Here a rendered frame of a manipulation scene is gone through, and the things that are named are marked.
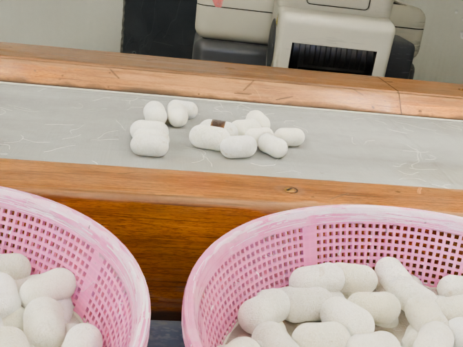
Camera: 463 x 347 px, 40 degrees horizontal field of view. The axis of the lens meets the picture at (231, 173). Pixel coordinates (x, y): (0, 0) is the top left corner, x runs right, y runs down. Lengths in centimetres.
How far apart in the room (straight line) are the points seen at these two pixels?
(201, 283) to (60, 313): 7
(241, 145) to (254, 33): 98
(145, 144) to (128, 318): 26
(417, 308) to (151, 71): 48
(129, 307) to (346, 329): 11
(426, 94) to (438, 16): 200
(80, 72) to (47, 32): 200
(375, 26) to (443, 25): 160
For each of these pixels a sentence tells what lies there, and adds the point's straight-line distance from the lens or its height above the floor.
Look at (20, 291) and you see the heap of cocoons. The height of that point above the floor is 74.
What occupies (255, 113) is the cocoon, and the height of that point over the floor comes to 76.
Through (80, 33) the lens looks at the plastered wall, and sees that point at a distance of 274.
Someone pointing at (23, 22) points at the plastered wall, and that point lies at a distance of 279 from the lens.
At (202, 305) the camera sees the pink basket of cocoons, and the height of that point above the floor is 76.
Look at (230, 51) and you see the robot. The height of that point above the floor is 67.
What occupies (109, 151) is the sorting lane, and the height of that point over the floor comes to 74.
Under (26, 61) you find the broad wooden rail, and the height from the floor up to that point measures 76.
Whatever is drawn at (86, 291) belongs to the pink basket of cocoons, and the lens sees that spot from 35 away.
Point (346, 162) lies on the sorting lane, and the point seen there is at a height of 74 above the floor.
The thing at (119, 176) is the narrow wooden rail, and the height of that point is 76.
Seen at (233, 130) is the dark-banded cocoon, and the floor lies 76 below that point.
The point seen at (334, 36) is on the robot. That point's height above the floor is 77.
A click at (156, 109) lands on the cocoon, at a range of 62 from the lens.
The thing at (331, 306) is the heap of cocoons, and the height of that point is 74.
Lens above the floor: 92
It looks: 20 degrees down
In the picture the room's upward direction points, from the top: 7 degrees clockwise
